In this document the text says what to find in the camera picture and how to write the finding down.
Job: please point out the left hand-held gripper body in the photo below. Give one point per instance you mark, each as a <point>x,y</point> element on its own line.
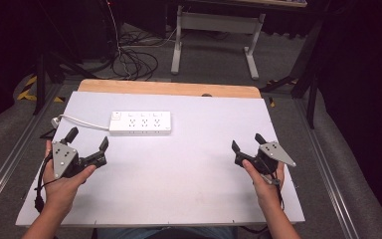
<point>63,159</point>

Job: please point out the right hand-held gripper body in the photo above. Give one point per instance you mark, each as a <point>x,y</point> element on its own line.
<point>268,156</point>

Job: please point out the white power plug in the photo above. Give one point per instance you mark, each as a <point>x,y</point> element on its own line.
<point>55,122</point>

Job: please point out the white power strip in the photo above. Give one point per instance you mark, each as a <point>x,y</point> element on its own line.
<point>140,122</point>

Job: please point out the person's left hand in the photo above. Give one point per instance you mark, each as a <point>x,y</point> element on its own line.
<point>61,186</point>

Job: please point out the person's right hand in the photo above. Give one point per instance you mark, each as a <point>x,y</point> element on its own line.
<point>265,187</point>

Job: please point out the yellow black floor tape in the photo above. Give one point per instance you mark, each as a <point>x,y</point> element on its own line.
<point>33,90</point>

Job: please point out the white board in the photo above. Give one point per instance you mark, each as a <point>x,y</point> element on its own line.
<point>165,166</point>

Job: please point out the black metal stand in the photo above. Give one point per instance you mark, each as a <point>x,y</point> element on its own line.
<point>303,66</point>
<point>51,56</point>

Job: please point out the wooden table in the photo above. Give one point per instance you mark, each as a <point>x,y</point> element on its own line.
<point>169,88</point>

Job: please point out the person's blue jeans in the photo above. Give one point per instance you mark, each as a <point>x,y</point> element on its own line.
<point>165,232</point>

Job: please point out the white metal desk frame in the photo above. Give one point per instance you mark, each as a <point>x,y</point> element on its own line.
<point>216,36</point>

